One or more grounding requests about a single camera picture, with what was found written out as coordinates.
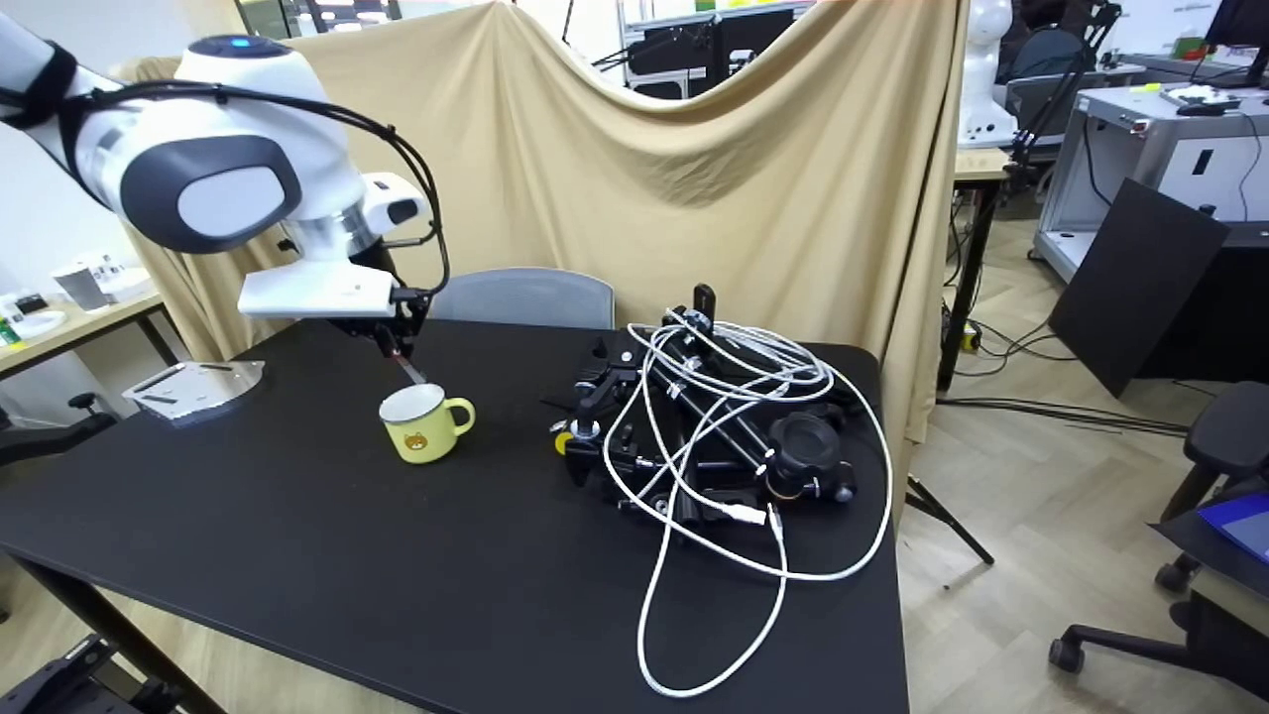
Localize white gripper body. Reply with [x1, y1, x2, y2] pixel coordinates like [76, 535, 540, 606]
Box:
[232, 252, 399, 325]

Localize yellow mug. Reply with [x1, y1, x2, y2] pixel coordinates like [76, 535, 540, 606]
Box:
[375, 382, 481, 469]

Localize blue-grey chair back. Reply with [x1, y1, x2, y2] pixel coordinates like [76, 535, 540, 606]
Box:
[428, 265, 623, 333]

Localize silver metal plate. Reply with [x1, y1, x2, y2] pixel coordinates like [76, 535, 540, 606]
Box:
[121, 355, 268, 429]

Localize white desk boxes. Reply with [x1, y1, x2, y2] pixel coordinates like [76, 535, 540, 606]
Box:
[52, 252, 157, 314]

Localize wooden side desk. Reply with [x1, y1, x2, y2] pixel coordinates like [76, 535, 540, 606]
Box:
[0, 280, 180, 387]

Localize black armrest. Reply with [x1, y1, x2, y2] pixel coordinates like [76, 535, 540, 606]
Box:
[0, 387, 121, 469]

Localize beige cloth backdrop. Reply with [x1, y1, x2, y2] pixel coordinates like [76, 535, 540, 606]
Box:
[121, 0, 976, 457]

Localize black table leg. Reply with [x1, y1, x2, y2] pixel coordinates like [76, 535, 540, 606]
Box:
[17, 557, 223, 714]

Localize black tripod equipment pile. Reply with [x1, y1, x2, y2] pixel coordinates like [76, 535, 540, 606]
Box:
[545, 278, 865, 535]

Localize black background equipment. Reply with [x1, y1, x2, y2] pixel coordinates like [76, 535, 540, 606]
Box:
[590, 3, 802, 101]

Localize black tripod leg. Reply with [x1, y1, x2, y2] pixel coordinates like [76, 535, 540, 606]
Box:
[904, 470, 999, 572]

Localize wooden background table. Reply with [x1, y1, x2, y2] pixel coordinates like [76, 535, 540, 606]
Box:
[933, 141, 1016, 395]

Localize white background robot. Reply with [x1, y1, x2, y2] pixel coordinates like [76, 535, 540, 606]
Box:
[956, 0, 1022, 152]

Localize dark background office chair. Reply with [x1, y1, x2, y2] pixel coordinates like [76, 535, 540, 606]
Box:
[999, 23, 1103, 178]

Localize black flat panel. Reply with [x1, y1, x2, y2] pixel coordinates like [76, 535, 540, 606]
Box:
[1048, 175, 1231, 401]

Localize grey cabinet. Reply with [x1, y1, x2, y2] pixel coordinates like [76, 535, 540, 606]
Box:
[1025, 81, 1269, 387]

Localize black office chair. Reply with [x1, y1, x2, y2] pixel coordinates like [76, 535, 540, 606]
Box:
[1048, 382, 1269, 706]

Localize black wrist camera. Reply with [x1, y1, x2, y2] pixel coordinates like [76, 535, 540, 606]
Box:
[384, 285, 437, 333]

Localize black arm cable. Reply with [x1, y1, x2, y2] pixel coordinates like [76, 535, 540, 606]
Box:
[54, 76, 454, 297]

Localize white cable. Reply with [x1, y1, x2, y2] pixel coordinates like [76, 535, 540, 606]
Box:
[598, 305, 898, 703]

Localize black floor cables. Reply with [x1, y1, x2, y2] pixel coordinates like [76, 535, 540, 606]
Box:
[937, 314, 1194, 440]

